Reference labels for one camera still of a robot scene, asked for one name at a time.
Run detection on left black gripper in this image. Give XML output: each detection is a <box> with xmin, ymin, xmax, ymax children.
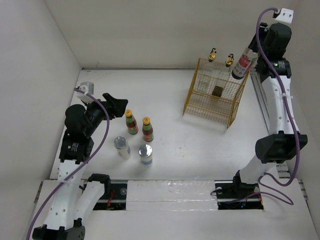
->
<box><xmin>83</xmin><ymin>93</ymin><xmax>127</xmax><ymax>136</ymax></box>

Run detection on dark vinegar bottle black cap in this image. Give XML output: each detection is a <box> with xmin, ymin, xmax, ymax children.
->
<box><xmin>231</xmin><ymin>47</ymin><xmax>258</xmax><ymax>80</ymax></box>

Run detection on chili sauce bottle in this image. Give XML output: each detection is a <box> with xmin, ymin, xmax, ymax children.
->
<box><xmin>124</xmin><ymin>109</ymin><xmax>139</xmax><ymax>135</ymax></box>
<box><xmin>142</xmin><ymin>116</ymin><xmax>154</xmax><ymax>142</ymax></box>

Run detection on white shaker silver lid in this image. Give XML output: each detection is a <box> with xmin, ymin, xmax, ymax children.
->
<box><xmin>113</xmin><ymin>136</ymin><xmax>131</xmax><ymax>160</ymax></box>
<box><xmin>138</xmin><ymin>144</ymin><xmax>153</xmax><ymax>167</ymax></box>

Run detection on tall glass cruet dark contents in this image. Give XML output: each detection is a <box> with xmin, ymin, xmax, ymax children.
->
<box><xmin>211</xmin><ymin>53</ymin><xmax>234</xmax><ymax>98</ymax></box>

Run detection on clear glass cruet gold spout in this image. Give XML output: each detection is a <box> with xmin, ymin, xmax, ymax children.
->
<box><xmin>198</xmin><ymin>47</ymin><xmax>217</xmax><ymax>92</ymax></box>

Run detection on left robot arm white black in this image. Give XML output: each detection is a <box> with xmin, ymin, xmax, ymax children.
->
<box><xmin>26</xmin><ymin>89</ymin><xmax>128</xmax><ymax>240</ymax></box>

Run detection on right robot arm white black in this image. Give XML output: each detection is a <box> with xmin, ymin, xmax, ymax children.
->
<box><xmin>211</xmin><ymin>22</ymin><xmax>308</xmax><ymax>205</ymax></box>

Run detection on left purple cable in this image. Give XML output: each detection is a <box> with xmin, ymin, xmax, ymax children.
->
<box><xmin>26</xmin><ymin>87</ymin><xmax>111</xmax><ymax>240</ymax></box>

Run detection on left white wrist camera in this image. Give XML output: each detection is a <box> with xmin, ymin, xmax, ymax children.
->
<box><xmin>76</xmin><ymin>81</ymin><xmax>94</xmax><ymax>104</ymax></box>

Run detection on yellow wire rack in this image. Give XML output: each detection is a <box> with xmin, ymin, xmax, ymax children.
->
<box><xmin>183</xmin><ymin>58</ymin><xmax>249</xmax><ymax>128</ymax></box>

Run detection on aluminium side rail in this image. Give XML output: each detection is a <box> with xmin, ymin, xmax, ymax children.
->
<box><xmin>240</xmin><ymin>69</ymin><xmax>295</xmax><ymax>184</ymax></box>

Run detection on black metal base rail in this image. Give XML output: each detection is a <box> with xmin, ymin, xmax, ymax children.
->
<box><xmin>93</xmin><ymin>180</ymin><xmax>264</xmax><ymax>211</ymax></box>

